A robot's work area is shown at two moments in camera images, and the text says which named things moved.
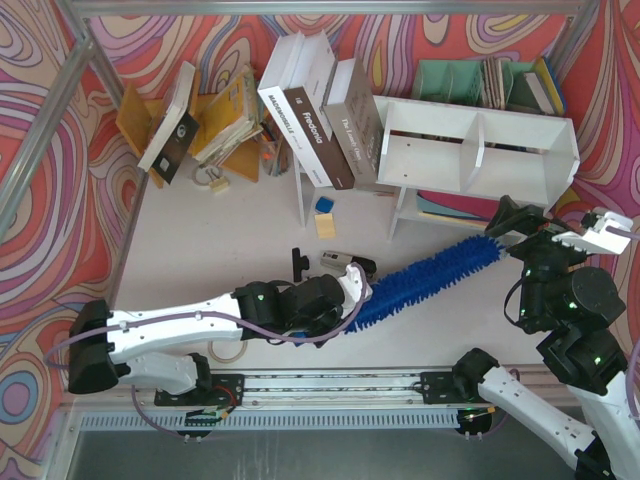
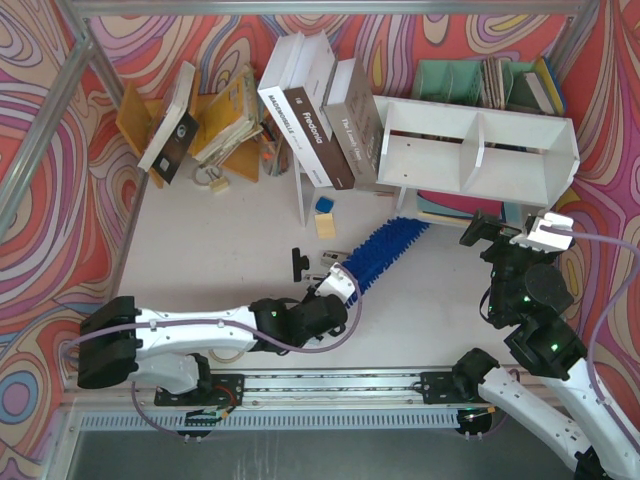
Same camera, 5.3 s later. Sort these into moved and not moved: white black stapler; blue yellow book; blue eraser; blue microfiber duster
Moved: blue microfiber duster
Not moved: blue yellow book; blue eraser; white black stapler
